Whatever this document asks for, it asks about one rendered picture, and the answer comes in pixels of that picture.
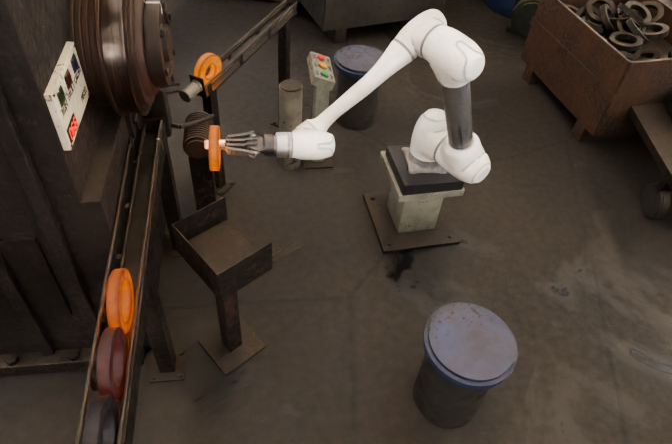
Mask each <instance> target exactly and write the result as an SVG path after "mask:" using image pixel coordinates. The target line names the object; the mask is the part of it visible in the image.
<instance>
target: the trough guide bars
mask: <svg viewBox="0 0 672 444"><path fill-rule="evenodd" d="M286 1H287V0H283V1H282V2H281V3H280V4H279V5H278V6H277V7H276V8H274V9H273V10H272V11H271V12H270V13H269V14H268V15H267V16H266V17H264V18H263V19H262V20H261V21H260V22H259V23H258V24H256V25H255V26H254V27H253V28H252V29H251V30H250V31H249V32H248V33H246V34H245V35H244V36H243V37H242V38H241V39H240V40H239V41H238V42H236V43H235V44H234V45H233V46H232V47H231V48H230V49H228V50H227V51H226V52H225V53H224V54H223V55H222V56H221V57H220V59H222V58H223V59H222V60H221V61H222V63H223V62H224V61H225V60H226V59H227V58H228V61H229V60H230V59H231V54H233V53H234V52H235V51H236V50H237V49H238V48H239V47H240V46H241V45H242V44H244V43H245V42H246V41H247V40H248V39H249V38H250V37H251V36H252V35H253V34H255V33H256V34H258V33H259V29H260V28H261V27H262V26H263V25H265V24H266V23H267V22H268V21H269V20H270V19H271V18H272V17H273V16H274V15H276V14H277V13H278V12H279V11H280V10H281V9H282V11H284V10H285V5H287V4H288V2H286ZM297 3H298V2H297V1H296V2H295V3H294V4H293V5H292V6H291V7H289V8H288V9H287V10H286V11H285V12H284V13H283V14H282V15H281V16H280V17H279V18H277V19H276V20H275V21H274V22H273V23H272V24H271V25H270V26H269V27H268V28H267V29H265V30H264V31H263V32H262V33H261V34H260V35H259V36H258V37H257V38H256V39H255V40H253V41H252V42H251V43H250V44H249V45H248V46H247V47H246V48H245V49H244V50H243V51H242V52H240V53H239V54H238V55H237V56H236V57H235V58H234V59H233V60H232V61H231V62H230V63H228V64H227V65H226V66H225V67H224V68H223V69H222V70H221V71H220V72H219V73H218V74H216V75H215V76H214V77H213V78H212V79H211V80H210V81H209V82H208V83H207V84H206V85H205V88H206V87H207V88H206V89H205V90H206V92H207V91H208V92H209V94H210V95H212V94H213V91H212V86H213V85H214V84H215V83H216V82H217V81H219V80H220V79H221V78H222V77H223V76H224V75H225V74H226V73H227V72H228V71H229V70H230V69H231V68H232V67H234V66H235V65H236V64H237V63H238V62H239V61H240V65H241V66H242V65H243V64H244V61H243V57H244V56H245V55H246V54H248V53H249V52H250V51H251V50H252V49H253V48H254V47H255V46H256V45H257V44H258V43H259V42H260V41H261V40H263V39H264V38H265V37H266V36H267V35H268V38H269V40H270V39H271V31H272V30H273V29H274V28H275V27H276V26H278V25H279V24H280V23H281V22H282V21H283V20H284V19H285V18H286V17H287V16H288V15H289V14H290V13H292V12H293V15H294V16H295V15H296V8H297V7H298V5H296V4H297ZM281 5H282V6H281ZM280 6H281V7H280ZM279 7H280V8H279ZM278 8H279V9H278ZM277 9H278V10H277ZM271 14H272V15H271ZM285 14H286V15H285ZM270 15H271V16H270ZM284 15H285V16H284ZM269 16H270V17H269ZM283 16H284V17H283ZM268 17H269V18H268ZM282 17H283V18H282ZM267 18H268V19H267ZM261 23H262V24H261ZM260 24H261V25H260ZM259 25H260V26H259ZM272 26H273V27H272ZM271 27H272V28H271ZM251 32H252V33H251ZM250 33H251V34H250ZM249 34H250V35H249ZM248 35H249V36H248ZM259 38H260V39H259ZM258 39H259V40H258ZM257 40H258V41H257ZM241 41H242V42H241ZM256 41H257V42H256ZM240 42H241V43H240ZM255 42H256V43H255ZM239 43H240V44H239ZM238 44H239V45H238ZM231 50H232V51H231ZM246 50H247V51H246ZM230 51H231V52H230ZM245 51H246V52H245ZM244 52H245V53H244ZM243 53H244V54H243ZM232 63H233V64H232ZM231 64H232V65H231ZM230 65H231V66H230ZM229 66H230V67H229ZM228 67H229V68H228ZM219 75H220V76H219ZM218 76H219V77H218ZM217 77H218V78H217ZM216 78H217V79H216ZM215 79H216V80H215Z"/></svg>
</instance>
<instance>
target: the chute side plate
mask: <svg viewBox="0 0 672 444"><path fill-rule="evenodd" d="M166 136H167V134H166V129H165V123H164V122H163V126H162V131H161V138H160V144H159V151H158V159H157V166H156V174H155V182H154V190H153V198H152V206H151V214H150V222H149V230H148V238H147V246H146V256H145V262H144V270H143V278H142V286H141V295H140V303H139V313H138V319H137V327H136V335H135V343H134V351H133V359H132V367H131V375H130V385H129V391H128V399H127V407H126V415H125V423H124V432H123V440H122V444H132V442H133V433H134V424H135V416H136V407H137V398H138V389H139V380H140V371H141V362H142V353H143V344H144V336H145V327H146V318H147V309H148V300H149V291H150V283H149V273H150V266H151V267H152V264H153V255H154V247H155V238H156V229H157V220H158V211H159V202H160V193H161V184H162V175H163V167H164V160H165V153H166V149H165V139H166ZM162 144H163V146H162Z"/></svg>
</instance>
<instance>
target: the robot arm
mask: <svg viewBox="0 0 672 444"><path fill-rule="evenodd" d="M417 56H419V57H421V58H423V59H425V60H426V61H428V62H429V64H430V67H431V68H432V70H433V72H434V74H435V76H436V78H437V80H438V81H439V82H440V83H441V85H442V94H443V102H444V110H445V111H443V110H441V109H435V108H434V109H429V110H427V111H426V112H425V113H424V114H422V115H421V116H420V118H419V119H418V121H417V122H416V124H415V127H414V130H413V134H412V138H411V144H410V148H408V147H403V148H402V150H401V152H402V153H403V154H404V156H405V159H406V162H407V165H408V172H409V173H410V174H416V173H441V174H446V173H447V172H448V173H450V174H451V175H452V176H454V177H455V178H457V179H458V180H460V181H463V182H466V183H471V184H474V183H479V182H480V181H482V180H483V179H484V178H485V177H486V176H487V175H488V173H489V171H490V166H491V163H490V160H489V157H488V155H487V154H486V153H485V151H484V149H483V147H482V145H481V142H480V140H479V138H478V136H477V135H476V134H475V133H474V132H473V126H472V109H471V92H470V81H473V80H475V79H476V78H477V77H478V76H479V75H480V74H481V72H482V70H483V68H484V65H485V56H484V54H483V52H482V50H481V49H480V48H479V46H478V45H477V44H476V43H475V42H474V41H473V40H471V39H470V38H469V37H467V36H466V35H464V34H463V33H461V32H459V31H457V30H455V29H453V28H451V27H448V26H447V22H446V18H445V17H444V15H443V14H442V13H441V12H440V11H439V10H437V9H429V10H427V11H424V12H422V13H421V14H419V15H417V16H416V17H415V18H413V19H412V20H411V21H410V22H409V23H408V24H407V25H405V26H404V27H403V28H402V29H401V30H400V32H399V33H398V34H397V36H396V37H395V38H394V39H393V40H392V42H391V43H390V45H389V46H388V48H387V49H386V51H385V52H384V53H383V55H382V56H381V58H380V59H379V60H378V62H377V63H376V64H375V65H374V66H373V67H372V69H371V70H370V71H369V72H368V73H367V74H366V75H364V76H363V77H362V78H361V79H360V80H359V81H358V82H357V83H356V84H354V85H353V86H352V87H351V88H350V89H349V90H348V91H346V92H345V93H344V94H343V95H342V96H341V97H340V98H339V99H337V100H336V101H335V102H334V103H333V104H332V105H331V106H329V107H328V108H327V109H326V110H325V111H324V112H322V113H321V114H320V115H319V116H318V117H316V118H315V119H310V120H309V119H307V120H306V121H304V122H303V123H302V124H300V125H299V126H297V127H296V129H294V130H293V131H292V132H276V134H275V136H274V135H273V134H264V135H263V136H259V135H255V134H254V131H250V132H247V133H239V134H232V135H227V138H226V139H219V150H225V151H226V152H227V154H229V155H235V156H242V157H248V158H250V159H253V160H254V159H255V156H256V155H257V154H264V155H265V156H273V155H274V154H275V155H276V157H277V158H297V159H300V160H321V159H325V158H328V157H331V156H333V153H334V151H335V140H334V137H333V135H332V134H330V133H327V132H326V131H327V130H328V128H329V127H330V126H331V125H332V123H333V122H334V121H335V120H337V119H338V118H339V117H340V116H341V115H342V114H344V113H345V112H346V111H348V110H349V109H350V108H352V107H353V106H354V105H355V104H357V103H358V102H359V101H361V100H362V99H363V98H365V97H366V96H367V95H368V94H370V93H371V92H372V91H373V90H375V89H376V88H377V87H378V86H379V85H381V84H382V83H383V82H384V81H385V80H387V79H388V78H389V77H390V76H392V75H393V74H394V73H396V72H397V71H398V70H400V69H401V68H403V67H404V66H406V65H407V64H409V63H410V62H411V61H412V60H414V59H415V58H416V57H417ZM247 141H248V142H247ZM247 147H248V148H247Z"/></svg>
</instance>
